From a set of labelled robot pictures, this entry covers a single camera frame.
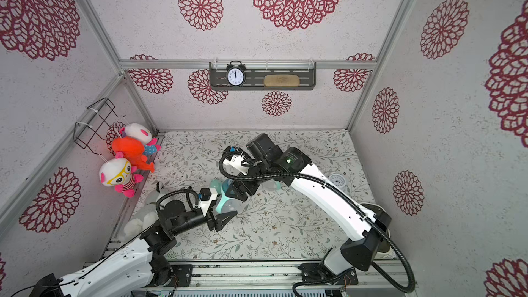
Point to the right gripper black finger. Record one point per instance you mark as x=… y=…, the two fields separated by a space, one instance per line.
x=252 y=187
x=236 y=192

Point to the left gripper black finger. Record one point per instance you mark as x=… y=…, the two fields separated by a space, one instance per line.
x=219 y=221
x=207 y=199

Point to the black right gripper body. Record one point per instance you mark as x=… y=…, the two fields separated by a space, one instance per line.
x=242 y=185

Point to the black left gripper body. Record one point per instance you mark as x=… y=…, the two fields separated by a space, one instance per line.
x=196 y=218

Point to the clear baby bottle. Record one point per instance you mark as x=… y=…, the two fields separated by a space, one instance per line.
x=272 y=185
x=231 y=205

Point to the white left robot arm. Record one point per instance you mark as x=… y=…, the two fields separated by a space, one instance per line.
x=141 y=261

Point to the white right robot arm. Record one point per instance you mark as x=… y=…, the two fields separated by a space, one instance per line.
x=363 y=234

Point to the white alarm clock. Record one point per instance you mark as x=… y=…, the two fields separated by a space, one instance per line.
x=338 y=180

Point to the white plush yellow glasses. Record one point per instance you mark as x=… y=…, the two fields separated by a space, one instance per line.
x=120 y=174

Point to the tan brush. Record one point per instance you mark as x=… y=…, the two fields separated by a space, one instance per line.
x=281 y=80

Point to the red orange plush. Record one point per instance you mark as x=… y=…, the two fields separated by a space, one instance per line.
x=132 y=150

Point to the black alarm clock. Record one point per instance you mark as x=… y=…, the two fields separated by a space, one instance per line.
x=236 y=73

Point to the white pink plush upper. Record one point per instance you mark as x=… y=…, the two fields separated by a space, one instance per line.
x=138 y=132

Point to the white sterilizer box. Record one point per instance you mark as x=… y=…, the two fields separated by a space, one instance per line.
x=384 y=247

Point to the grey wall shelf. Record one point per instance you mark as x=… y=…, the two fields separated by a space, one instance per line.
x=255 y=76

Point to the black wire basket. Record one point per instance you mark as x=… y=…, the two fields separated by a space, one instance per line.
x=102 y=114

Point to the metal base rail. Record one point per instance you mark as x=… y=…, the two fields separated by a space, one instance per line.
x=263 y=278

